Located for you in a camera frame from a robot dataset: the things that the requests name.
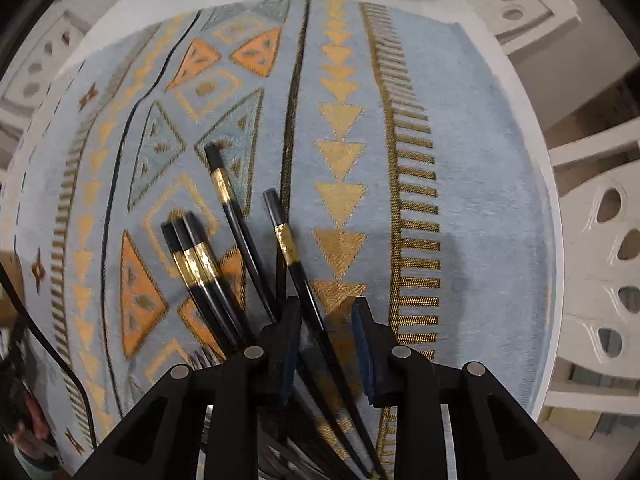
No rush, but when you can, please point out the black gold-banded chopstick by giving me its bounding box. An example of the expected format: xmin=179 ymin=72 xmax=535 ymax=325
xmin=172 ymin=216 xmax=247 ymax=350
xmin=160 ymin=221 xmax=236 ymax=352
xmin=184 ymin=211 xmax=257 ymax=342
xmin=204 ymin=143 xmax=281 ymax=326
xmin=263 ymin=188 xmax=388 ymax=480

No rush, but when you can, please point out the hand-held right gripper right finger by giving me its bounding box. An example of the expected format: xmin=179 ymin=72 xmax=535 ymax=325
xmin=350 ymin=297 xmax=581 ymax=480

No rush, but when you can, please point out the metal fork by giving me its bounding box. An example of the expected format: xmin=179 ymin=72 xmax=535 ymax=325
xmin=189 ymin=349 xmax=228 ymax=367

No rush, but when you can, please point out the blue patterned table runner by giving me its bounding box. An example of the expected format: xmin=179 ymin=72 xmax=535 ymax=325
xmin=10 ymin=0 xmax=558 ymax=480

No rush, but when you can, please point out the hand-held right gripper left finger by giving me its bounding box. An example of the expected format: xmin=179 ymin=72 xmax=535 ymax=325
xmin=75 ymin=296 xmax=303 ymax=480

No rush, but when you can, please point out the black cable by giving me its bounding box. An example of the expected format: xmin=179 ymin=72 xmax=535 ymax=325
xmin=0 ymin=257 xmax=98 ymax=451

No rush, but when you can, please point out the white dining chair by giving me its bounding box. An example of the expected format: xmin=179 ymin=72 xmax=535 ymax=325
xmin=537 ymin=130 xmax=640 ymax=421
xmin=447 ymin=0 xmax=581 ymax=56
xmin=0 ymin=7 xmax=93 ymax=131

